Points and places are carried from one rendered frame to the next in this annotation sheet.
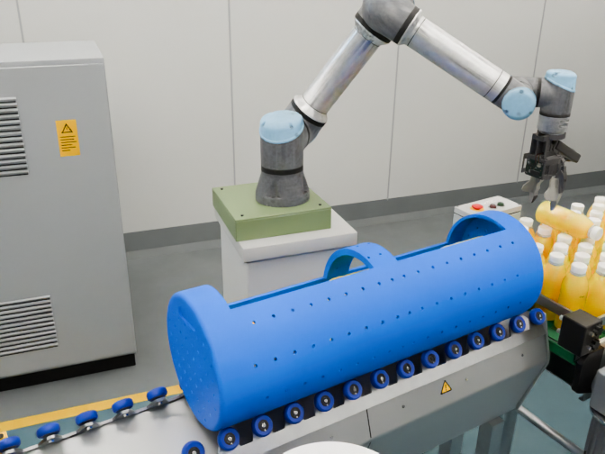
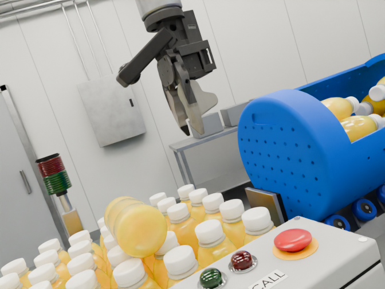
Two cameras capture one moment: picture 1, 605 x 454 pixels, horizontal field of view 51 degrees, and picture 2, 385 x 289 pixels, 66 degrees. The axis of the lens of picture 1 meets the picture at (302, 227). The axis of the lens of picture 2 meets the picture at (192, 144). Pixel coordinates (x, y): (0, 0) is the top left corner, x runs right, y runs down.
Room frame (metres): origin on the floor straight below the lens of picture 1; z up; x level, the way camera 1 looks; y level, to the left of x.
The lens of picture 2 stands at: (2.14, -0.56, 1.26)
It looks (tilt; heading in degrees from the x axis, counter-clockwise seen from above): 7 degrees down; 191
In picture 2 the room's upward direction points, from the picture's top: 19 degrees counter-clockwise
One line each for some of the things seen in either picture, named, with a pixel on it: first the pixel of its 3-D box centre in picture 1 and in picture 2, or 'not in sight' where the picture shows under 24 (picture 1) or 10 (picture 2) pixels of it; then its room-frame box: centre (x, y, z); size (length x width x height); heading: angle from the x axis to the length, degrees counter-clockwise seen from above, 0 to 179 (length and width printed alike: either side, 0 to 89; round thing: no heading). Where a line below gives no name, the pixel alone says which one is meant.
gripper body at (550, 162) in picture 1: (546, 154); (178, 50); (1.61, -0.63, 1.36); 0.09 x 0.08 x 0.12; 122
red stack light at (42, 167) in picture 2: not in sight; (51, 166); (1.43, -1.08, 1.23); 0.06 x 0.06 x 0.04
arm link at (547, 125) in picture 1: (554, 123); (158, 6); (1.61, -0.64, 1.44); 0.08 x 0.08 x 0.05
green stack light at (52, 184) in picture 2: not in sight; (57, 182); (1.43, -1.08, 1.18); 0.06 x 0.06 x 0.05
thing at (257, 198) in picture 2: not in sight; (270, 217); (1.54, -0.57, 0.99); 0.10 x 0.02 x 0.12; 32
